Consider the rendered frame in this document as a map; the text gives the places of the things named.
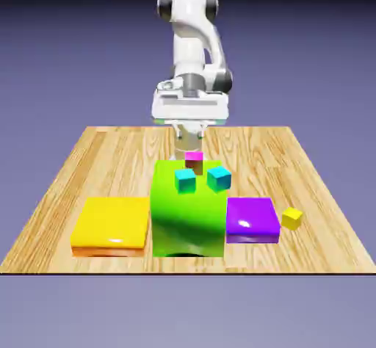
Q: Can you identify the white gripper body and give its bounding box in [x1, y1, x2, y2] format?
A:
[151, 88, 231, 126]

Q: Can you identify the small magenta cube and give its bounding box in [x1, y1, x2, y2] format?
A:
[184, 151, 204, 176]

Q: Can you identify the small cyan cube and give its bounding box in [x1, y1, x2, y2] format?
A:
[206, 165, 233, 193]
[173, 167, 197, 195]

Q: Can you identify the small yellow cube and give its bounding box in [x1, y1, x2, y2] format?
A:
[281, 206, 304, 232]

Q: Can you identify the large green box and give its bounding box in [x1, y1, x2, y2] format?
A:
[149, 159, 229, 258]

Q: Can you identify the large purple box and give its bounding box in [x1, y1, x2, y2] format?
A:
[225, 196, 282, 245]

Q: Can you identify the large yellow box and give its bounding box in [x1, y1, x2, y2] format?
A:
[69, 196, 151, 258]

